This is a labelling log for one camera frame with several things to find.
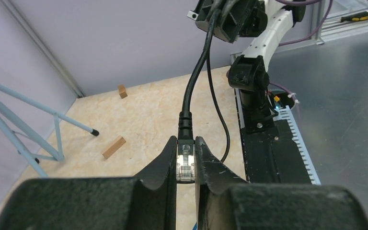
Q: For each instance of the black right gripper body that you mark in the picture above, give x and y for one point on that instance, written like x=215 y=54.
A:
x=236 y=18

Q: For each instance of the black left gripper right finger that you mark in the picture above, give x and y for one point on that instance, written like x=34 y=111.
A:
x=225 y=201

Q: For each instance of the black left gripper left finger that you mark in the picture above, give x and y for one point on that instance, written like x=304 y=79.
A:
x=145 y=201

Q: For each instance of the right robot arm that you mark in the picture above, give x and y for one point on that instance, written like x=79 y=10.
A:
x=248 y=72

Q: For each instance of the flat wooden plank block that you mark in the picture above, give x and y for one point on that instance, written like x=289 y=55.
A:
x=113 y=147

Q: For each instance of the curved wooden block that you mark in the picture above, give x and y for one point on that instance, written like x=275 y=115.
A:
x=122 y=91

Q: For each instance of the yellow black screwdriver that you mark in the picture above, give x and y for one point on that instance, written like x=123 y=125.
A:
x=361 y=16

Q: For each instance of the light blue tripod stand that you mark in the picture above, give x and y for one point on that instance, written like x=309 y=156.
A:
x=12 y=126

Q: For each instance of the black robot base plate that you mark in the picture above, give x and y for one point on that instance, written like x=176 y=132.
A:
x=276 y=154

